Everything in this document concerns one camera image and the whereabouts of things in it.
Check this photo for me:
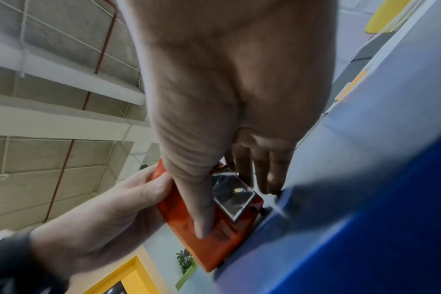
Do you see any person's left hand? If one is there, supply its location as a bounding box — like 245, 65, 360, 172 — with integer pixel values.
29, 164, 175, 283

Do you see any person's right hand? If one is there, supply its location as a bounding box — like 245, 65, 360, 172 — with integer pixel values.
117, 0, 340, 239

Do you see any orange handheld device with screen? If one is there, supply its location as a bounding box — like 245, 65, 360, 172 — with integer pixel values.
153, 158, 265, 273

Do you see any person's left forearm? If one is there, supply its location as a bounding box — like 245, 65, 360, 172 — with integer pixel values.
0, 231, 71, 294

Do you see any red ceiling pipe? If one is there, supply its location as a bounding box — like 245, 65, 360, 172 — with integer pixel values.
81, 5, 119, 111
42, 139, 76, 224

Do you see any green potted plant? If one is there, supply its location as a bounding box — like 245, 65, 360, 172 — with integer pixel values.
175, 248, 199, 291

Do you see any yellow strip sign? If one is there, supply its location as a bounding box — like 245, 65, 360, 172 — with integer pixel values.
334, 69, 369, 103

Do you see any yellow column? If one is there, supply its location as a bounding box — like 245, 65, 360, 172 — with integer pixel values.
364, 0, 425, 34

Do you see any blue panel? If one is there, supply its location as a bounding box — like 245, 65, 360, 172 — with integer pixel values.
213, 0, 441, 294

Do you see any yellow door frame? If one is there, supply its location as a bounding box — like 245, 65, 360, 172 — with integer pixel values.
81, 255, 158, 294

